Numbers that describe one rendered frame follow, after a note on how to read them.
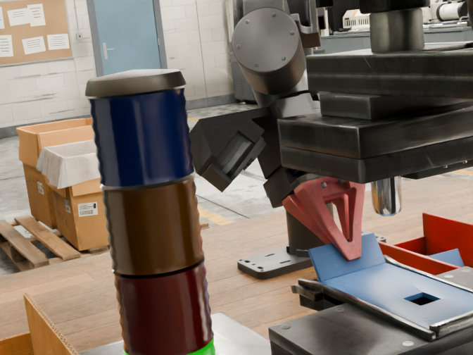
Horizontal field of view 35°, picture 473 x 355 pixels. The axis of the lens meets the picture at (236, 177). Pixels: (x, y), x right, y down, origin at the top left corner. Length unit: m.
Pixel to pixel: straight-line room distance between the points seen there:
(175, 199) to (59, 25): 11.20
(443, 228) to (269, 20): 0.41
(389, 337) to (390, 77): 0.18
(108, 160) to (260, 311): 0.58
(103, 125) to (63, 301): 0.70
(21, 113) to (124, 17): 2.09
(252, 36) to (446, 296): 0.26
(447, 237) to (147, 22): 10.95
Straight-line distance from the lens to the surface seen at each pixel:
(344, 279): 0.66
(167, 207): 0.29
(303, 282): 0.67
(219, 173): 0.65
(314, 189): 0.66
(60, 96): 11.49
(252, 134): 0.66
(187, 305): 0.30
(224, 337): 0.75
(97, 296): 0.97
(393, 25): 0.54
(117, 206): 0.29
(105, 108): 0.29
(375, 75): 0.51
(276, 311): 0.85
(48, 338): 0.72
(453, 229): 0.94
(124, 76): 0.29
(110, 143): 0.29
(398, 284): 0.64
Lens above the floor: 1.21
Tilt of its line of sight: 11 degrees down
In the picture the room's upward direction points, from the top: 6 degrees counter-clockwise
